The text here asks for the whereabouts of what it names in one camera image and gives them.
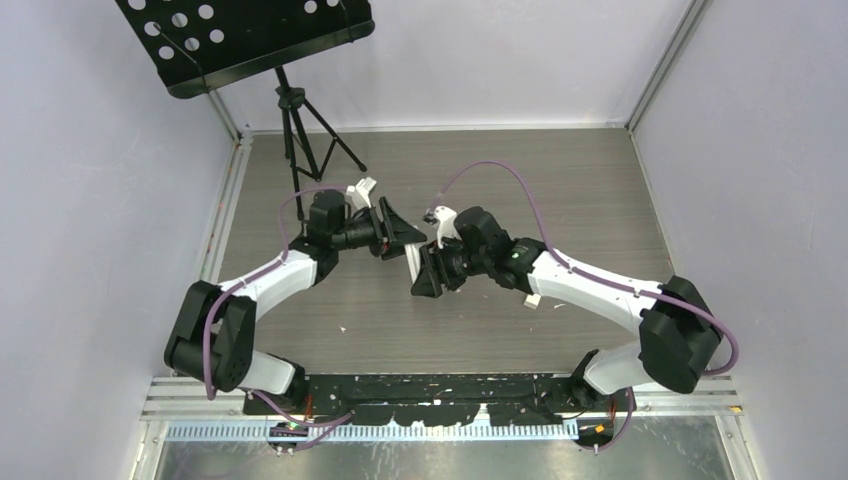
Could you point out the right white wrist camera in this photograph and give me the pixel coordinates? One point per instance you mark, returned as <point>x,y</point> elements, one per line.
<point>442,219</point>

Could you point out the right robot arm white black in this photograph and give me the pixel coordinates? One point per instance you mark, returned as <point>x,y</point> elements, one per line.
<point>675,341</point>

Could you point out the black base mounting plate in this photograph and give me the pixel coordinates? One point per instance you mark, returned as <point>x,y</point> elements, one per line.
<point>435,399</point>

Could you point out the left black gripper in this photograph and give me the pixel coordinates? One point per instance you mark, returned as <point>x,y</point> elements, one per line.
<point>390,236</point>

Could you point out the black music stand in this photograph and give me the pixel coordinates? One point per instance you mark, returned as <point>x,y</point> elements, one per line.
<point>201,46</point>

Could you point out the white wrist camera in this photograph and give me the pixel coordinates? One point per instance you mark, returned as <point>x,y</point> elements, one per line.
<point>361,192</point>
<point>442,219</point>

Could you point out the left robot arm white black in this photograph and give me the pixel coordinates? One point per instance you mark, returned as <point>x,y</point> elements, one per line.
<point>212,339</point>

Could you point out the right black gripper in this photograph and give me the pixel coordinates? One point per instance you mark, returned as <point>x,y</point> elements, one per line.
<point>428,283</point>

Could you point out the long white remote control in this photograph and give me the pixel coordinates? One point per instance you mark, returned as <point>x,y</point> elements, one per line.
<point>413,259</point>

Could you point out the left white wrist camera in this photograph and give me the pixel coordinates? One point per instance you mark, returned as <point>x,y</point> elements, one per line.
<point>361,192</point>

